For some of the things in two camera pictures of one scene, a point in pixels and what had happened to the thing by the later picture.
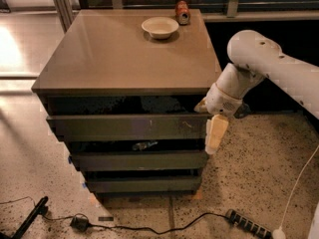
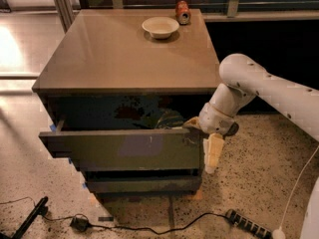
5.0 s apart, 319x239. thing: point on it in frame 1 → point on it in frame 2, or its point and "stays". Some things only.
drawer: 129,127 → 128,148
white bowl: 159,27 stays
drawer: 145,184 stays
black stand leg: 40,209 stays
